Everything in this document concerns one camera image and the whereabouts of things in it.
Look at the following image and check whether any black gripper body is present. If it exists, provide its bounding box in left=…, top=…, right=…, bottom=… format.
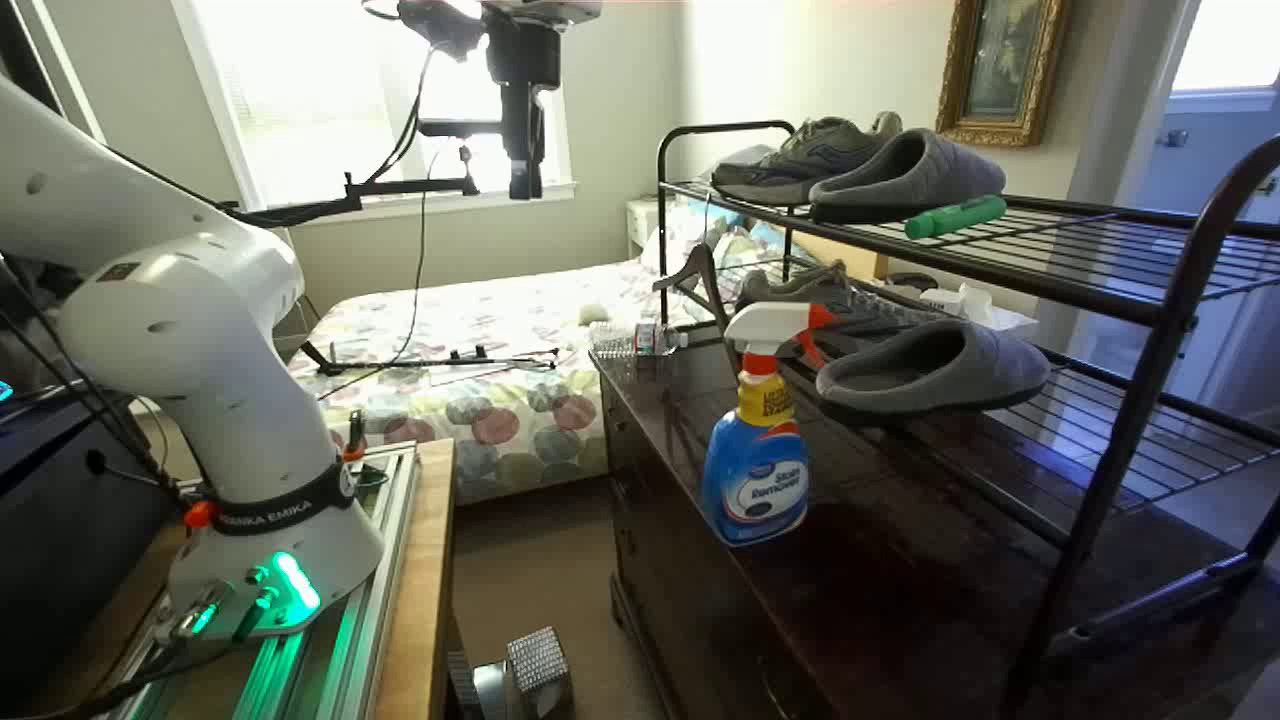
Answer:
left=479, top=11, right=569, bottom=131

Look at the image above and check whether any clear plastic water bottle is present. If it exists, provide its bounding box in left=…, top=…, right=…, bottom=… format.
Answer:
left=582, top=299, right=691, bottom=366

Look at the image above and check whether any blue spray bottle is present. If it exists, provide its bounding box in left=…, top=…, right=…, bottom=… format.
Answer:
left=702, top=299, right=816, bottom=552

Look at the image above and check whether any brown wooden hanger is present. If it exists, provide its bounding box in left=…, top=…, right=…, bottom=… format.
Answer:
left=651, top=234, right=732, bottom=323

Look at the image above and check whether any bright window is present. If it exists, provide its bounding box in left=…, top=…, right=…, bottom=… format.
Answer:
left=183, top=0, right=577, bottom=212

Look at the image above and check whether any black tripod bar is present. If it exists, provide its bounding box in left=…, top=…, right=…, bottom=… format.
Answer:
left=297, top=334, right=563, bottom=381

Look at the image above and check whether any bed with floral bedspread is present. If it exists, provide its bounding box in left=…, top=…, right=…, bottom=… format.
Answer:
left=286, top=194, right=754, bottom=513

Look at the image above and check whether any grey felt slipper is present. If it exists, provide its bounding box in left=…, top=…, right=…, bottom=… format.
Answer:
left=813, top=315, right=1055, bottom=417
left=804, top=123, right=1012, bottom=226

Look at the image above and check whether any green plastic brush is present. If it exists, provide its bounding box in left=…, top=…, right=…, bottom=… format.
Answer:
left=902, top=193, right=1012, bottom=245

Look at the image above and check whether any light wooden robot table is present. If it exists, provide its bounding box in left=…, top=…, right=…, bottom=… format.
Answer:
left=26, top=434, right=462, bottom=720

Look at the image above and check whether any grey cube block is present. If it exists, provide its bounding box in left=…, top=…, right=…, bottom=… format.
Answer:
left=463, top=623, right=577, bottom=720

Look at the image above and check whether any dark wooden dresser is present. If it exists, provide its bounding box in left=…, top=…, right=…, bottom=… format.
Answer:
left=593, top=331, right=1280, bottom=720

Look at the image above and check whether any black equipment box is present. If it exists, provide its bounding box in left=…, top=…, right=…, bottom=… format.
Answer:
left=0, top=384, right=176, bottom=711

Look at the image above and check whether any black metal shoe rack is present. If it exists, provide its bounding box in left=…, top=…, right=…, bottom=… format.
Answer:
left=651, top=114, right=1280, bottom=720

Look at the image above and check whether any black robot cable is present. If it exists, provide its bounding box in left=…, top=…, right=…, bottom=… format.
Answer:
left=358, top=44, right=446, bottom=193

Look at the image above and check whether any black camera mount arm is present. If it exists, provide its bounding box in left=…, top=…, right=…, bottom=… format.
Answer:
left=232, top=114, right=511, bottom=231

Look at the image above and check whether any black hanging cable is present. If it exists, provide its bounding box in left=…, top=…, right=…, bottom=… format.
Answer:
left=393, top=193, right=431, bottom=371

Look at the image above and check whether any gold picture frame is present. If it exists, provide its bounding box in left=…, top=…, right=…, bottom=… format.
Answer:
left=937, top=0, right=1074, bottom=153

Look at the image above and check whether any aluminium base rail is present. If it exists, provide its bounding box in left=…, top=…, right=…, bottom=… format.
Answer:
left=106, top=444, right=423, bottom=720

